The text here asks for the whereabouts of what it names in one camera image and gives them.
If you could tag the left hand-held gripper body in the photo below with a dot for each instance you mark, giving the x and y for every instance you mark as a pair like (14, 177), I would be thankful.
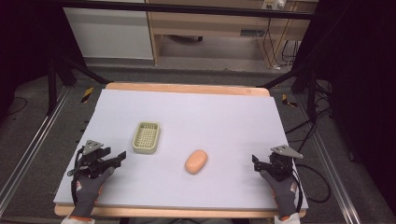
(93, 161)

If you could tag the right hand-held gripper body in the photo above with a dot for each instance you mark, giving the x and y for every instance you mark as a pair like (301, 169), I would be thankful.
(280, 166)

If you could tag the person's right hand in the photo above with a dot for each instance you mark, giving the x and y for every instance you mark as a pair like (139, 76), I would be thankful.
(285, 196)

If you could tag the person's left hand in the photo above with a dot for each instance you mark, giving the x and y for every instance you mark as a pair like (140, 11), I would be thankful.
(85, 191)

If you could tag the green slotted soap dish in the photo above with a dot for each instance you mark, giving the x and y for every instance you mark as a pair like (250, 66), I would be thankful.
(146, 137)

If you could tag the white foam board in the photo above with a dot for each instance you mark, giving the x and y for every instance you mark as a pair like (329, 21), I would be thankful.
(202, 124)

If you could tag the yellow black striped tape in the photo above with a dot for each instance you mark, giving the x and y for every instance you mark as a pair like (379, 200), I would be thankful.
(289, 101)
(87, 95)

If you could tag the black metal stand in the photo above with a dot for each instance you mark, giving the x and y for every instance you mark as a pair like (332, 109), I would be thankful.
(53, 81)
(311, 90)

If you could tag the black curtain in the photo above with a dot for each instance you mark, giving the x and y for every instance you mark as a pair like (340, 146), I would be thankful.
(358, 77)
(25, 37)

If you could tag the white cabinet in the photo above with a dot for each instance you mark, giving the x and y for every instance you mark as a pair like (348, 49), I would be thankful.
(109, 32)

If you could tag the wooden desk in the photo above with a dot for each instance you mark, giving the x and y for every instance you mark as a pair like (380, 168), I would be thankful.
(218, 26)

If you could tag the white power strip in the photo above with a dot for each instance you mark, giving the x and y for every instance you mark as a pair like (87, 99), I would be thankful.
(274, 4)

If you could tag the aluminium floor rail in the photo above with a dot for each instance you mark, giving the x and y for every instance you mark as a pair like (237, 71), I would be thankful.
(333, 177)
(31, 149)

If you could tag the black metal frame bar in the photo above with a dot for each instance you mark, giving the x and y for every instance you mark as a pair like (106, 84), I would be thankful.
(186, 7)

